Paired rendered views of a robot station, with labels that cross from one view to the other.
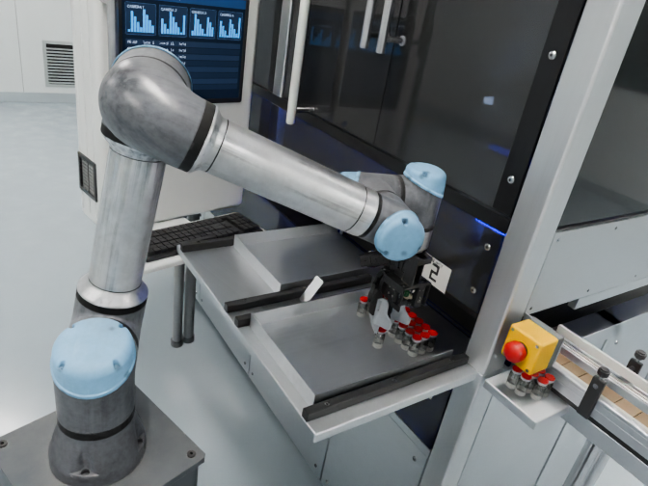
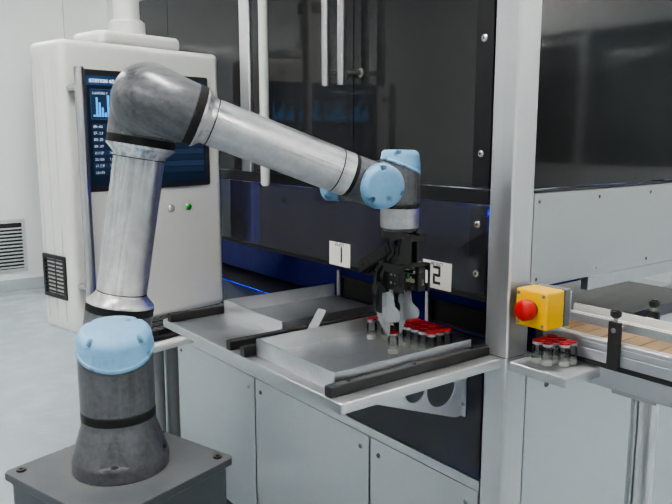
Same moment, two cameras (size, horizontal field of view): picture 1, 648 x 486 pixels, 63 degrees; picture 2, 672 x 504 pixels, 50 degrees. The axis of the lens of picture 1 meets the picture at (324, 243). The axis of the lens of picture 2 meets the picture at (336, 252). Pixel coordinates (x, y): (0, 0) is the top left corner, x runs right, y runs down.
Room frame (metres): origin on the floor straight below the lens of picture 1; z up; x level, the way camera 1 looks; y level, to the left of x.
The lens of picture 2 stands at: (-0.48, -0.02, 1.32)
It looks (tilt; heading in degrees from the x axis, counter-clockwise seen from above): 9 degrees down; 0
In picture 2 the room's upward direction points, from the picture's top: straight up
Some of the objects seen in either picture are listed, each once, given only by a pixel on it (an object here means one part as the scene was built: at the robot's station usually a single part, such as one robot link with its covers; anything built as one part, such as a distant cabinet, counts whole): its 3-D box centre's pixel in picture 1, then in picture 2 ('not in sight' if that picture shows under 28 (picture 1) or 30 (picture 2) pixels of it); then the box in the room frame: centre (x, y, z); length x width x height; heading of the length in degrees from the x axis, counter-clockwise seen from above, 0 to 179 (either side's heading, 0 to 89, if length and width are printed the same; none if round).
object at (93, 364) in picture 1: (95, 370); (116, 363); (0.62, 0.32, 0.96); 0.13 x 0.12 x 0.14; 17
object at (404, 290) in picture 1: (403, 274); (401, 261); (0.89, -0.16, 1.07); 0.09 x 0.08 x 0.12; 37
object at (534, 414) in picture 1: (529, 393); (558, 367); (0.86, -0.47, 0.87); 0.14 x 0.13 x 0.02; 127
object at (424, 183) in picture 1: (418, 196); (398, 178); (0.90, -0.15, 1.23); 0.09 x 0.08 x 0.11; 107
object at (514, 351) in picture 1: (516, 351); (526, 310); (0.82, -0.39, 0.99); 0.04 x 0.04 x 0.04; 37
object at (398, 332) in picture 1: (391, 324); (404, 334); (0.97, -0.18, 0.90); 0.18 x 0.02 x 0.05; 37
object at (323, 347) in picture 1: (350, 337); (363, 347); (0.90, -0.09, 0.90); 0.34 x 0.26 x 0.04; 127
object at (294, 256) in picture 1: (312, 254); (310, 307); (1.24, 0.02, 0.90); 0.34 x 0.26 x 0.04; 127
